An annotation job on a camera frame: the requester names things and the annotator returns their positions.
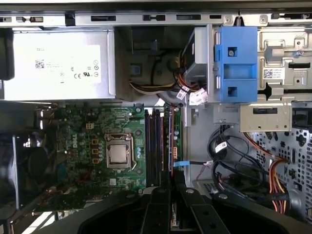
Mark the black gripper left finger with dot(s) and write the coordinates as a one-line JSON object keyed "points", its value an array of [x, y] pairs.
{"points": [[156, 212]]}

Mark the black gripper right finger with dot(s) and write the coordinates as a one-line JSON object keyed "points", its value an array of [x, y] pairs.
{"points": [[207, 214]]}

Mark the RAM stick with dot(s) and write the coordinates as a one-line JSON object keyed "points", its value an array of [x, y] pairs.
{"points": [[173, 136], [167, 136]]}

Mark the black RAM slot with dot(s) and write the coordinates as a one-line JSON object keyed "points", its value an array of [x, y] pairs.
{"points": [[147, 146], [154, 146]]}

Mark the silver CPU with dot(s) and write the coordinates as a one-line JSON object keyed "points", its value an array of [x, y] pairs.
{"points": [[118, 153]]}

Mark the green Dell motherboard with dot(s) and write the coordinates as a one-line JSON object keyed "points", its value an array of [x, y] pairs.
{"points": [[109, 119]]}

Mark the white four-pin power socket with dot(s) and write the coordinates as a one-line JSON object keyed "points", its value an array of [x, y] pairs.
{"points": [[89, 126]]}

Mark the grey metal drive cage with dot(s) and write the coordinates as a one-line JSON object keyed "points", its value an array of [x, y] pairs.
{"points": [[275, 117]]}

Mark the black case fan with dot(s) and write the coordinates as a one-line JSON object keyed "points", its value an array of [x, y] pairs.
{"points": [[36, 161]]}

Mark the blue plastic drive latch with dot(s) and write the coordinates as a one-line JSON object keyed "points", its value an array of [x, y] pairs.
{"points": [[240, 73]]}

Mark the grey power supply unit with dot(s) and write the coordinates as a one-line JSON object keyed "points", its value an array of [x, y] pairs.
{"points": [[56, 63]]}

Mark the black PC case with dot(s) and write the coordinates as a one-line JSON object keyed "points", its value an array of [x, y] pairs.
{"points": [[126, 20]]}

